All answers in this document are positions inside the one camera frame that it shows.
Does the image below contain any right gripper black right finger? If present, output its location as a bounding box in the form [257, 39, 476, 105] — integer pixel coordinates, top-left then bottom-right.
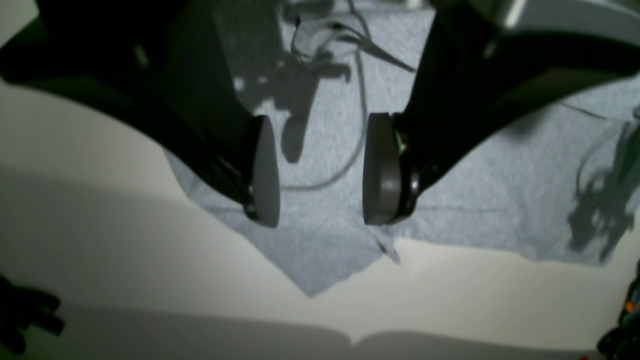
[362, 0, 639, 226]

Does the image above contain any blue clamp right edge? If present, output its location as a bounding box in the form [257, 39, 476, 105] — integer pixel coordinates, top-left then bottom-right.
[597, 279, 640, 360]

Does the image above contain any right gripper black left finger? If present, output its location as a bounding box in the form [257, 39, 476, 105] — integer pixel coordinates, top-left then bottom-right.
[1, 0, 281, 228]

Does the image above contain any grey T-shirt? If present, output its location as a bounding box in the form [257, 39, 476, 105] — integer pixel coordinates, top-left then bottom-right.
[166, 0, 639, 296]

